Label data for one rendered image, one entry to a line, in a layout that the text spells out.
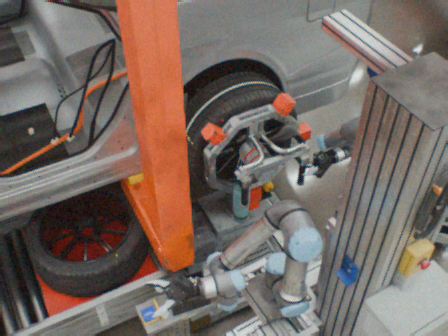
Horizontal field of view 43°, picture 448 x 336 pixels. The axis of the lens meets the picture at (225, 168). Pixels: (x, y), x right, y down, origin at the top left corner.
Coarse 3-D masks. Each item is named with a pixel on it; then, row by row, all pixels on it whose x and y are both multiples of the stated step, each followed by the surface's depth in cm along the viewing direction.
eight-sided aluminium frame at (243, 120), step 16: (256, 112) 285; (272, 112) 284; (224, 128) 283; (240, 128) 281; (208, 144) 287; (224, 144) 283; (288, 144) 316; (208, 160) 286; (288, 160) 319; (208, 176) 296
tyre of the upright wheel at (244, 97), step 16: (224, 80) 292; (240, 80) 292; (256, 80) 297; (208, 96) 289; (224, 96) 285; (240, 96) 283; (256, 96) 285; (272, 96) 290; (192, 112) 291; (208, 112) 284; (224, 112) 281; (240, 112) 286; (192, 128) 290; (192, 144) 289; (192, 160) 294
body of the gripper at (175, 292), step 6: (198, 282) 202; (168, 288) 201; (174, 288) 201; (180, 288) 201; (198, 288) 203; (174, 294) 199; (180, 294) 199; (186, 294) 199; (198, 294) 203; (186, 300) 200; (192, 300) 204; (198, 300) 205; (186, 306) 202
